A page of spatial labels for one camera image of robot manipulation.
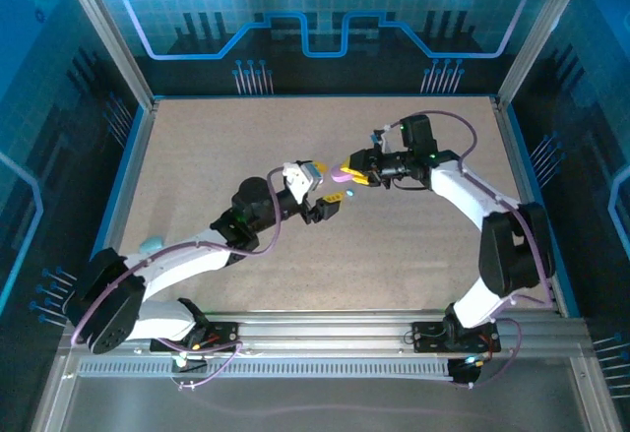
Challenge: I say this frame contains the blue table edge strip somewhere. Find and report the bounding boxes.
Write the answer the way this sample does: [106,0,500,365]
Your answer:
[91,101,149,256]
[153,92,497,101]
[504,104,581,319]

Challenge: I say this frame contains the grey metal shelf plate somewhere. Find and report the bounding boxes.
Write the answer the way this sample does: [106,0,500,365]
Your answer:
[30,342,622,432]

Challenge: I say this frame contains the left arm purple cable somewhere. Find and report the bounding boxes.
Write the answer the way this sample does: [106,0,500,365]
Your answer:
[71,165,289,390]

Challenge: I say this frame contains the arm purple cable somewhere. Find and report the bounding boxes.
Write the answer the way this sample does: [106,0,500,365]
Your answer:
[386,109,555,390]
[71,165,289,390]

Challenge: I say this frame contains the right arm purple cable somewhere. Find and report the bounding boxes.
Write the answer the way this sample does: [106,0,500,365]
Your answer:
[386,109,555,390]

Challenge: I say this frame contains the aluminium table side rail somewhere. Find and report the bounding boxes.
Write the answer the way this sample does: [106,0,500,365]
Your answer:
[491,95,567,316]
[92,97,159,261]

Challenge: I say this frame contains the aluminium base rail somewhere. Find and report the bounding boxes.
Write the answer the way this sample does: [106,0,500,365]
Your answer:
[142,309,590,360]

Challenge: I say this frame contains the slotted grey cable duct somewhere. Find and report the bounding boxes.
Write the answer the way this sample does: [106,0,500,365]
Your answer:
[78,358,457,380]

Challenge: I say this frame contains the aluminium frame post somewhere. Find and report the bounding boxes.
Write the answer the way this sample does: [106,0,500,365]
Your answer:
[495,0,593,111]
[53,0,158,111]

